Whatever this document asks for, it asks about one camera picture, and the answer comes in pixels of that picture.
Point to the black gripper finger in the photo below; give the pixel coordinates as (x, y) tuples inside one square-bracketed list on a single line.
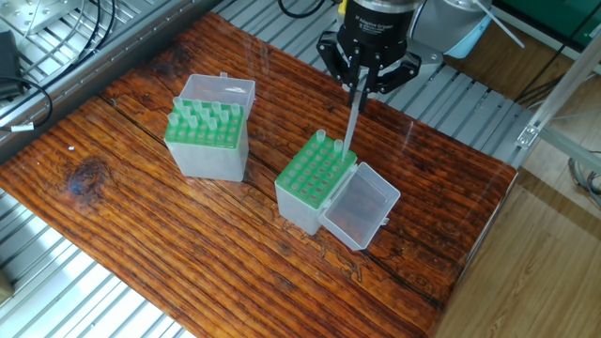
[(399, 73), (338, 61)]

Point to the aluminium frame post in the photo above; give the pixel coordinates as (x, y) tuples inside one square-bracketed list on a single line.
[(528, 133)]

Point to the black box device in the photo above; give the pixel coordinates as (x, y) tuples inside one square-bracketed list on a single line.
[(7, 61)]

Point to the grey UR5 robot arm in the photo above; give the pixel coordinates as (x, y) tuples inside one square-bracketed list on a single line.
[(451, 23)]

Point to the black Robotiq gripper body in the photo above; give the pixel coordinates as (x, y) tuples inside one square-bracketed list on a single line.
[(374, 33)]

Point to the clear green-rack pipette tip box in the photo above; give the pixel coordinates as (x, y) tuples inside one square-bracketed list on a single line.
[(207, 155), (300, 207)]

